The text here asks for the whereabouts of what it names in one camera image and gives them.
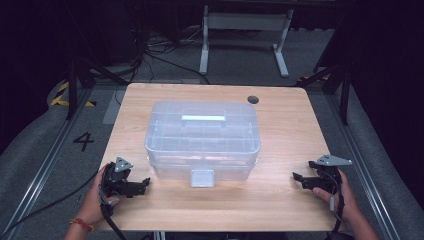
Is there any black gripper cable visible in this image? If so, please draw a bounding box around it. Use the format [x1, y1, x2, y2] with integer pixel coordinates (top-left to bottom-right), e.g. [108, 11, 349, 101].
[324, 169, 346, 240]
[99, 194, 128, 240]

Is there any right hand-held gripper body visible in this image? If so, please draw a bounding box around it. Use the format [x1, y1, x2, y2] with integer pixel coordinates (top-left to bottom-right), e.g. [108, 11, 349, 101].
[308, 153, 353, 195]

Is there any thin black floor cable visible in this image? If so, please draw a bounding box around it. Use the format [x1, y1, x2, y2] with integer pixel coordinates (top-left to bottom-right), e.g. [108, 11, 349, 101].
[0, 168, 101, 238]

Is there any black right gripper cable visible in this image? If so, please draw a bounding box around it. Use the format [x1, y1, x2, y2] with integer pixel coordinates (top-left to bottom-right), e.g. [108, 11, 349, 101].
[324, 169, 346, 240]

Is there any metal floor rail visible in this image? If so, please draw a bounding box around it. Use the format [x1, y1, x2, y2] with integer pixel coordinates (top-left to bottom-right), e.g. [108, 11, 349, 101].
[326, 93, 403, 240]
[0, 87, 96, 238]

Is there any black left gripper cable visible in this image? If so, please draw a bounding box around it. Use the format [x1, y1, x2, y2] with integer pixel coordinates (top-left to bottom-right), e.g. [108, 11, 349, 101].
[99, 194, 128, 240]

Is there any person's right hand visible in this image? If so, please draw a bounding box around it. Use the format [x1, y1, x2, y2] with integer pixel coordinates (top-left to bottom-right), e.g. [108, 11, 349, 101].
[312, 168, 363, 225]

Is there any white metal stand frame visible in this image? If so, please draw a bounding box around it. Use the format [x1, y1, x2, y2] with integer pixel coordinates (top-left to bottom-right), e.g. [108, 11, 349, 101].
[198, 4, 295, 79]

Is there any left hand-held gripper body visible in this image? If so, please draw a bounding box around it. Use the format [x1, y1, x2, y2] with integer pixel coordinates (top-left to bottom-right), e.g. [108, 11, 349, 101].
[99, 156, 143, 208]

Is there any orange beaded bracelet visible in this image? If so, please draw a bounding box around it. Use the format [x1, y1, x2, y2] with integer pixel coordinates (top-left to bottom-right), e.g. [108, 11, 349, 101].
[68, 217, 96, 233]

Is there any tangle of black floor cables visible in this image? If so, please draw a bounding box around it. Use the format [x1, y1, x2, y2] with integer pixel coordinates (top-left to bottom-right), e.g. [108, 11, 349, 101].
[128, 19, 212, 85]

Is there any person's left hand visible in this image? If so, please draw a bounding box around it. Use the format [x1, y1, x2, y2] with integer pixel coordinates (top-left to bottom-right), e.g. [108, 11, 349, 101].
[77, 162, 128, 228]

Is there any black tripod stand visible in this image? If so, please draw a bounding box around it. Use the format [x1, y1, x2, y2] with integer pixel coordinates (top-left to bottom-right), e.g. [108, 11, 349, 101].
[64, 54, 130, 121]
[295, 62, 352, 127]

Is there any clear plastic storage box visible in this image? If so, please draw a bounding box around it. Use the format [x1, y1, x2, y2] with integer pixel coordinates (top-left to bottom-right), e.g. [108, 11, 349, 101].
[143, 100, 262, 189]

